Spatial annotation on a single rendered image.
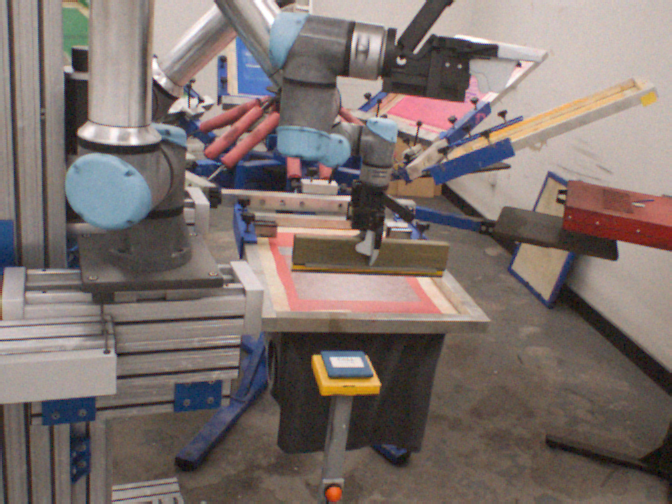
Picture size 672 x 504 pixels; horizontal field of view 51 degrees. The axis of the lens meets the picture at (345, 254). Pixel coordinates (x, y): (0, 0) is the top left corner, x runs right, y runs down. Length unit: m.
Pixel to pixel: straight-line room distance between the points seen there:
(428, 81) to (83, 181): 0.49
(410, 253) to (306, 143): 0.89
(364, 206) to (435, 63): 0.84
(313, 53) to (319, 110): 0.08
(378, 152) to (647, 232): 1.26
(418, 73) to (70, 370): 0.67
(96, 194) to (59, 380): 0.29
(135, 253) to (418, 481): 1.91
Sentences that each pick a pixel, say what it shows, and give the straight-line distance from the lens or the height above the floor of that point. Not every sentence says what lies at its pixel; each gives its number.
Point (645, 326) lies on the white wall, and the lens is 4.19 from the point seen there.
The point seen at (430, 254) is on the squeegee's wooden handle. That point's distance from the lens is 1.86.
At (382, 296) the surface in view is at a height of 0.96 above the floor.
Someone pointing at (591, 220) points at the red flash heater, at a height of 1.07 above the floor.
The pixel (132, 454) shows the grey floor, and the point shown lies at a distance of 2.90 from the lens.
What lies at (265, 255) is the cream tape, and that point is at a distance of 2.15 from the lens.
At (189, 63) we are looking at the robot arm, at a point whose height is 1.52.
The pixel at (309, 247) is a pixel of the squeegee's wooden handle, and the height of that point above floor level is 1.12.
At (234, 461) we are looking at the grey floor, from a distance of 2.86.
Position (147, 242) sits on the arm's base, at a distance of 1.21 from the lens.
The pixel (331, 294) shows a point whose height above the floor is 0.96.
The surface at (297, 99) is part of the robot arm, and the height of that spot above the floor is 1.58.
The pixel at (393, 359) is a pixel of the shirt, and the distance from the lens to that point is 1.93.
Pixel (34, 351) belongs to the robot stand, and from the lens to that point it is 1.18.
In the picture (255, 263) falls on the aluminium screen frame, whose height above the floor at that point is 0.99.
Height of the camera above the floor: 1.74
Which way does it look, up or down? 20 degrees down
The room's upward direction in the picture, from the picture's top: 7 degrees clockwise
